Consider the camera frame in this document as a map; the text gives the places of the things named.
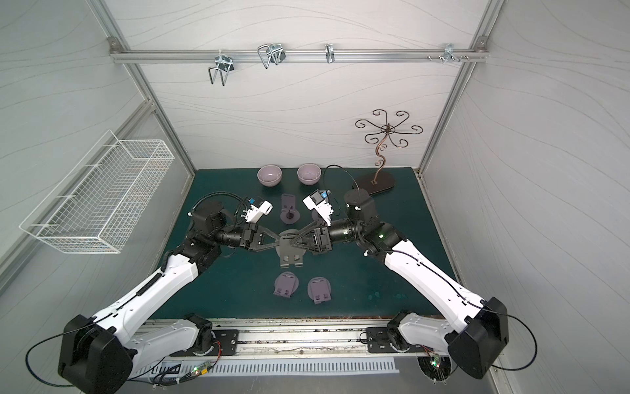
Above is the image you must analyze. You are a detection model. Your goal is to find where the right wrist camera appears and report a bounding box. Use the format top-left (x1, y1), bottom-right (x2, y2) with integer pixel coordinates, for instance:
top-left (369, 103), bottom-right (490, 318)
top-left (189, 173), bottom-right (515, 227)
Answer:
top-left (303, 190), bottom-right (334, 227)

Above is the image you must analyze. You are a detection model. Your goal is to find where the purple phone stand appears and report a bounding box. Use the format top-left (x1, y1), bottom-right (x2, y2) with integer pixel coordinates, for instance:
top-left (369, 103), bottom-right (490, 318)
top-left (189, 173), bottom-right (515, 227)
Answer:
top-left (273, 272), bottom-right (300, 298)
top-left (280, 194), bottom-right (300, 225)
top-left (307, 277), bottom-right (331, 305)

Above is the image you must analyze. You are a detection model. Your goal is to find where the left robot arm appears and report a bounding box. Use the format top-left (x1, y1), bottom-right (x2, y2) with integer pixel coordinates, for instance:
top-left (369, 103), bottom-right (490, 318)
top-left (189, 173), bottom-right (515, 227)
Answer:
top-left (58, 199), bottom-right (279, 393)

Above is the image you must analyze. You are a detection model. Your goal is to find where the lilac ceramic bowl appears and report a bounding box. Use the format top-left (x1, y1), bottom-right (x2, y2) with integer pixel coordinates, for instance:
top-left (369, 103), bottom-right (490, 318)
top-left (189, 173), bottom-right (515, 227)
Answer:
top-left (257, 164), bottom-right (282, 187)
top-left (297, 164), bottom-right (323, 186)

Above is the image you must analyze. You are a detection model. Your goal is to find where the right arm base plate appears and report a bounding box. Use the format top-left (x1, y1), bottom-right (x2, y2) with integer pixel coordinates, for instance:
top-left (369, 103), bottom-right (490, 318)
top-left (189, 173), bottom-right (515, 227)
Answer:
top-left (359, 327), bottom-right (434, 356)

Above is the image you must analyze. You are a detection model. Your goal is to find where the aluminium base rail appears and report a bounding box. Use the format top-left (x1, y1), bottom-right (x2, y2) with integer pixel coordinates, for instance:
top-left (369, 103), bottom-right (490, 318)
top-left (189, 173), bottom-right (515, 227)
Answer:
top-left (97, 318), bottom-right (503, 363)

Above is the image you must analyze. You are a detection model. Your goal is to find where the left metal hook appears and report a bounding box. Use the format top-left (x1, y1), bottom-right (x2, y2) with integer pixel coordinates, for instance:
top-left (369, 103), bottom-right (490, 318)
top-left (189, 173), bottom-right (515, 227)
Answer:
top-left (208, 54), bottom-right (235, 86)

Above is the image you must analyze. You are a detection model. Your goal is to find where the white wire basket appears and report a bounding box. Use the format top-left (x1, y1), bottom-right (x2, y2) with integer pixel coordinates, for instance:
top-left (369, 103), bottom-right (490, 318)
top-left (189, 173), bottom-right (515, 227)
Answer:
top-left (19, 131), bottom-right (174, 254)

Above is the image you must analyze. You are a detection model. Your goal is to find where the right lilac ceramic bowl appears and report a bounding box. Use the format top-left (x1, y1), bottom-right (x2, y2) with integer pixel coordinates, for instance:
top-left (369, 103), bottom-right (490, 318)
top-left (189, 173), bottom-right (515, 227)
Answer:
top-left (297, 164), bottom-right (323, 186)

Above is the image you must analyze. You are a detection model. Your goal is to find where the brown metal jewelry tree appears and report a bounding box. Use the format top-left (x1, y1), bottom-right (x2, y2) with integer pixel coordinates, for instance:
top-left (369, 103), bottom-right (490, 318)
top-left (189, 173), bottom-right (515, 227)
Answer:
top-left (354, 108), bottom-right (424, 195)

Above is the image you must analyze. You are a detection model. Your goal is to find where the left lilac ceramic bowl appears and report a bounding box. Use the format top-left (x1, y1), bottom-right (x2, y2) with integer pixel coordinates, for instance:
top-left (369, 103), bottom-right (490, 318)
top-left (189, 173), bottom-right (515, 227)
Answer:
top-left (257, 164), bottom-right (282, 187)

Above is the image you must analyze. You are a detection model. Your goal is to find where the horizontal aluminium rail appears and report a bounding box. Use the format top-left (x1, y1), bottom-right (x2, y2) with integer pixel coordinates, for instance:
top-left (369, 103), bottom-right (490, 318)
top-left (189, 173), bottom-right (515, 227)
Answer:
top-left (108, 37), bottom-right (490, 65)

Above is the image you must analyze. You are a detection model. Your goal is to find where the dark grey phone stand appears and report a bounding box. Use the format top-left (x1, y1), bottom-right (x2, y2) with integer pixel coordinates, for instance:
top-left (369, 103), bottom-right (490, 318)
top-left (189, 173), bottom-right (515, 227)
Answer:
top-left (276, 229), bottom-right (306, 269)

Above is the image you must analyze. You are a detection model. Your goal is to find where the white vent strip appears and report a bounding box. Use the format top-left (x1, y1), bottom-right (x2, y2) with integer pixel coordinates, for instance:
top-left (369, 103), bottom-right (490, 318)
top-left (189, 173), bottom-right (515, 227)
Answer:
top-left (137, 358), bottom-right (400, 379)

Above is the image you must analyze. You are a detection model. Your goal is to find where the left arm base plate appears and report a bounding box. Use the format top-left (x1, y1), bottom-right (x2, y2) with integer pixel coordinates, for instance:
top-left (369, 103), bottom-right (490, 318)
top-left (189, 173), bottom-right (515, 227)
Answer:
top-left (170, 329), bottom-right (240, 357)

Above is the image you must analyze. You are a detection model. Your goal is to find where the black cable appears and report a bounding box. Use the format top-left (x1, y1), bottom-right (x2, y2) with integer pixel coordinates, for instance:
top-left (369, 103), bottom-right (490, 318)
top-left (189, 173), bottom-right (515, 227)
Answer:
top-left (25, 324), bottom-right (99, 388)
top-left (491, 312), bottom-right (538, 373)

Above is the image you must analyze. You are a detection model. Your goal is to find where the right metal hook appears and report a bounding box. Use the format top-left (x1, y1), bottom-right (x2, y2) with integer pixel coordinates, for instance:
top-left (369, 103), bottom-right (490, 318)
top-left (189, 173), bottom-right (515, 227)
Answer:
top-left (427, 44), bottom-right (470, 63)

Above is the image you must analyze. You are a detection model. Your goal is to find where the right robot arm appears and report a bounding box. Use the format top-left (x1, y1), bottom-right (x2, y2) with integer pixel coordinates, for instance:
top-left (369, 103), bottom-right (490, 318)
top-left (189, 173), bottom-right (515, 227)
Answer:
top-left (245, 189), bottom-right (509, 379)

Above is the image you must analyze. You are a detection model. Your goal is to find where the metal hook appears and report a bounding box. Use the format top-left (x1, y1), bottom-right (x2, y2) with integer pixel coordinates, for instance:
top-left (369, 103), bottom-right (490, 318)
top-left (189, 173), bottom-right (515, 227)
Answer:
top-left (427, 44), bottom-right (470, 63)
top-left (257, 44), bottom-right (286, 69)
top-left (324, 44), bottom-right (335, 64)
top-left (208, 54), bottom-right (235, 86)

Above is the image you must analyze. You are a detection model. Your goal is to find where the right black cable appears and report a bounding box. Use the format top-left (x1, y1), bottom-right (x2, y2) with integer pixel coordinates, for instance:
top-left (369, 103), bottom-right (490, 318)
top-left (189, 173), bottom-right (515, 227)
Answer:
top-left (491, 312), bottom-right (538, 373)

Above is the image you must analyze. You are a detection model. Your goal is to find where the left black cable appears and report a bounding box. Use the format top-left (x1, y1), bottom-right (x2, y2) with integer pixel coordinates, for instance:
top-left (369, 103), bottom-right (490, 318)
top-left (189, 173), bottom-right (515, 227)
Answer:
top-left (25, 324), bottom-right (99, 388)

